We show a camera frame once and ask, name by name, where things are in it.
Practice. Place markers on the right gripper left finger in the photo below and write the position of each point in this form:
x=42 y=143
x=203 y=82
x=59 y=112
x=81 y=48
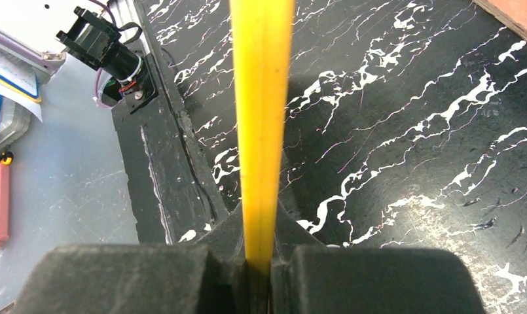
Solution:
x=131 y=279

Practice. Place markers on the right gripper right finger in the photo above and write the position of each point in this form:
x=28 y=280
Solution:
x=333 y=280

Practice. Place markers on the yellow framed whiteboard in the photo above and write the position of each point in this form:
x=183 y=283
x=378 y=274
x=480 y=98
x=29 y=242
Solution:
x=261 y=46

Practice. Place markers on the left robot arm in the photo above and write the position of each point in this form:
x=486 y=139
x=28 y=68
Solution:
x=101 y=45

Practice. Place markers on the grey plastic storage box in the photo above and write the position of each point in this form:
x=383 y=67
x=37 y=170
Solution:
x=14 y=122

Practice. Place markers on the black marble pattern mat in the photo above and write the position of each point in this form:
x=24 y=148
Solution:
x=406 y=126

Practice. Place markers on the brown wooden board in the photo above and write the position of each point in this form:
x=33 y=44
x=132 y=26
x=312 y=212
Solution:
x=511 y=13

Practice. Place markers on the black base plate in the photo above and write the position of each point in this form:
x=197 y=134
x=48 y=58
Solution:
x=172 y=191

